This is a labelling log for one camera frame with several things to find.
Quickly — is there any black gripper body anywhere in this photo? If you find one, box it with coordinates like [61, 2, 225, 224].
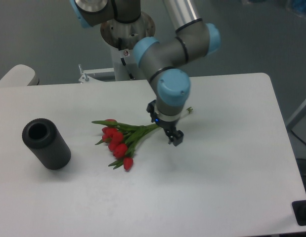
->
[152, 112, 180, 138]

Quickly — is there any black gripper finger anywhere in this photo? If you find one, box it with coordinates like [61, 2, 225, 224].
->
[146, 100, 157, 123]
[166, 129, 184, 147]

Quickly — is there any red tulip bouquet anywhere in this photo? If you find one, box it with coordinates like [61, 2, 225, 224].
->
[91, 106, 194, 172]

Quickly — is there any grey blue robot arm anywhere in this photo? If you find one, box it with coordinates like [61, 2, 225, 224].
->
[71, 0, 221, 146]

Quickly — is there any black ribbed cylindrical vase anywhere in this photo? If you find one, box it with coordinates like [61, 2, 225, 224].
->
[22, 118, 71, 170]

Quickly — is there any beige chair armrest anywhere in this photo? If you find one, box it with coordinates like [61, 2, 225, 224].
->
[0, 64, 40, 88]

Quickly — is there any black device at table corner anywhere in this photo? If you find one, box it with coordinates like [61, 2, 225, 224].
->
[292, 200, 306, 226]

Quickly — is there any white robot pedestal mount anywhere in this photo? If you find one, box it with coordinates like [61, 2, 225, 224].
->
[78, 14, 156, 84]

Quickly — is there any white furniture frame at right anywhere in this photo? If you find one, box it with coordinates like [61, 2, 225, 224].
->
[285, 99, 306, 146]

